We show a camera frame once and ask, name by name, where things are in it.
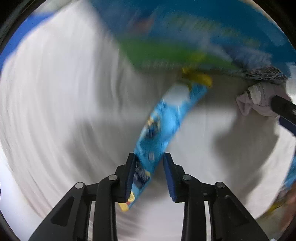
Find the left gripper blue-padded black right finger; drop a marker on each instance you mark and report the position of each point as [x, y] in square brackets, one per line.
[229, 219]

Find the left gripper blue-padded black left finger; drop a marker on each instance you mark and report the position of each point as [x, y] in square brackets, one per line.
[69, 219]

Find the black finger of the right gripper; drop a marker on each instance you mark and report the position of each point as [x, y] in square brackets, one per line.
[286, 110]

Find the white pink cloth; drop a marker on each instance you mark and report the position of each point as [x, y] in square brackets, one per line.
[258, 98]

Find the light blue snack packet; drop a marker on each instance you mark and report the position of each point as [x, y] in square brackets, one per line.
[161, 126]

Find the cardboard box blue outside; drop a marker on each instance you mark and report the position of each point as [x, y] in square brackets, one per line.
[233, 37]

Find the grey table cloth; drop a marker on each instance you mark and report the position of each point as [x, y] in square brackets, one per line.
[72, 109]

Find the blue foam mat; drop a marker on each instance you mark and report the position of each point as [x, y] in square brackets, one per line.
[31, 22]

